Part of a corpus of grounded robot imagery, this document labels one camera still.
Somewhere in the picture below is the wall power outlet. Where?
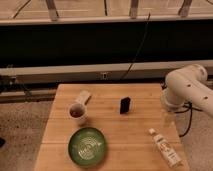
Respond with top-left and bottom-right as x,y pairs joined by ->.
101,72 -> 109,80

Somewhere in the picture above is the black hanging cable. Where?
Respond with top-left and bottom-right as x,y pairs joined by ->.
119,12 -> 152,81

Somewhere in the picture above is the white plastic bottle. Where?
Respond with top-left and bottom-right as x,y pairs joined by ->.
149,128 -> 181,168

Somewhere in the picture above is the black floor cable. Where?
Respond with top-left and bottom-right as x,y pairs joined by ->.
174,102 -> 203,138

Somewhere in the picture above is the green ribbed plate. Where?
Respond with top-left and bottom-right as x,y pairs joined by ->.
67,127 -> 107,168

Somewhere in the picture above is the black eraser block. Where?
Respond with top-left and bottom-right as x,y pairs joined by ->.
120,97 -> 131,114

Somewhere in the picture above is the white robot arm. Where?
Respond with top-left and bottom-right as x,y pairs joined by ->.
161,64 -> 213,118

